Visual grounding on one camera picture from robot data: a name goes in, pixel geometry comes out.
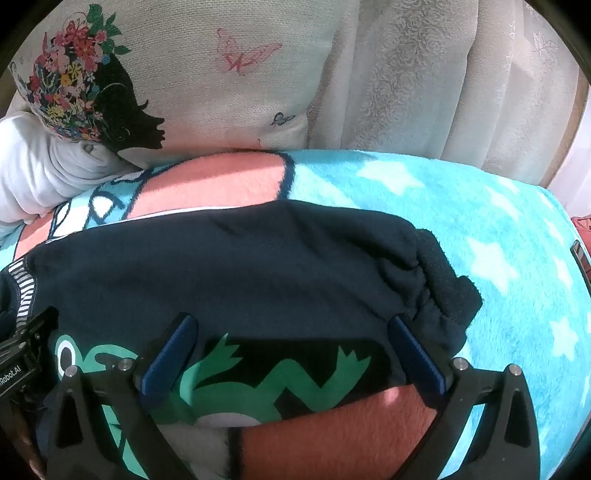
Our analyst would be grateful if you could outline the cream floral print pillow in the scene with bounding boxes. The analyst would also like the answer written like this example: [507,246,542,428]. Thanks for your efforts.
[9,0,362,169]

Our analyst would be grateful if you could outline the dark flat object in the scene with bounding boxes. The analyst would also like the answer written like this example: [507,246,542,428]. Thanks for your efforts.
[570,240,591,283]

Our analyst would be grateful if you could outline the cream lace curtain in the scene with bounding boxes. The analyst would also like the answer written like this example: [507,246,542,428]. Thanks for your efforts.
[305,0,583,186]

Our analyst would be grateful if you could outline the white plush cushion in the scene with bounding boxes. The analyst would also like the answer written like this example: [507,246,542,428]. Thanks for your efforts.
[0,113,139,228]

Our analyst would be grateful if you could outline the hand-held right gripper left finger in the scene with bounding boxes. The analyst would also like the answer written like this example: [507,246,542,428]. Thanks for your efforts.
[46,313,199,480]

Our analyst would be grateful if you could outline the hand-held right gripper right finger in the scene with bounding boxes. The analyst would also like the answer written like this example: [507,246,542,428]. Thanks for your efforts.
[387,315,542,480]

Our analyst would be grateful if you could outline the navy pants with striped lining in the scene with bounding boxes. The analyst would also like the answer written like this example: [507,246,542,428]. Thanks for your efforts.
[0,199,483,480]

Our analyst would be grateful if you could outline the teal and pink printed blanket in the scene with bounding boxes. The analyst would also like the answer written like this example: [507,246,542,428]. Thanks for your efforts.
[0,150,591,480]

